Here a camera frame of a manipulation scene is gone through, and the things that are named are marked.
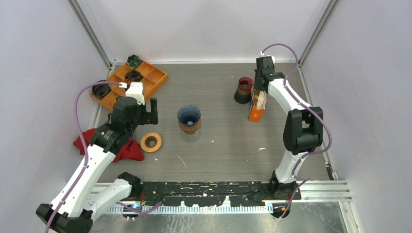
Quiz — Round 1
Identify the blue glass dripper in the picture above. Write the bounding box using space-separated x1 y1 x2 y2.
177 105 201 126

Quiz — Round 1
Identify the dark wooden dripper stand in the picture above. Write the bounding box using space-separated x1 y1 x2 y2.
178 119 202 135

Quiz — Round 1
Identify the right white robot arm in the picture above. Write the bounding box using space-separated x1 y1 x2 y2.
254 56 323 200

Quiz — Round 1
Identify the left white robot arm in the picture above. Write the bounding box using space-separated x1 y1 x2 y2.
36 97 158 233

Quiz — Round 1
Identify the orange coffee filter box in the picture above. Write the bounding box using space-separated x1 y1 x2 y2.
248 90 265 122

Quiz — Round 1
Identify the orange wooden compartment tray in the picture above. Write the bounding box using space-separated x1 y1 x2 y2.
91 60 169 112

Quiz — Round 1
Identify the red and black carafe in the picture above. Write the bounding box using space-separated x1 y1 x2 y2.
234 77 254 104

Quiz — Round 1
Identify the black rolled cloth in tray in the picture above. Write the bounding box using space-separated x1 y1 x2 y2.
124 70 144 83

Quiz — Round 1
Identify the red cloth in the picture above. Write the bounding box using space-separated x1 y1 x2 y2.
73 128 144 163

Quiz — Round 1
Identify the dark patterned rolled cloth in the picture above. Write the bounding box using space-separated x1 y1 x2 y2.
126 54 142 70

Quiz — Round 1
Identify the glass beaker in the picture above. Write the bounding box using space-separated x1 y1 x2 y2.
180 131 202 143

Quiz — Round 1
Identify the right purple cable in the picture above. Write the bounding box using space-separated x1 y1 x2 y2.
260 43 333 222

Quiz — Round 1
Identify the purple cable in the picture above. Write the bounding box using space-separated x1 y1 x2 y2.
260 43 333 222
43 81 128 233

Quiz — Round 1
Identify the light wooden ring holder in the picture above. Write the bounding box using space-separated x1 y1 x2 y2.
140 133 162 153

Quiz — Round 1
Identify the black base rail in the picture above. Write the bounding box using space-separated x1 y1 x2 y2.
124 180 301 207

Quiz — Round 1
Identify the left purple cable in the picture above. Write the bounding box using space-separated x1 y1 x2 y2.
43 81 128 233

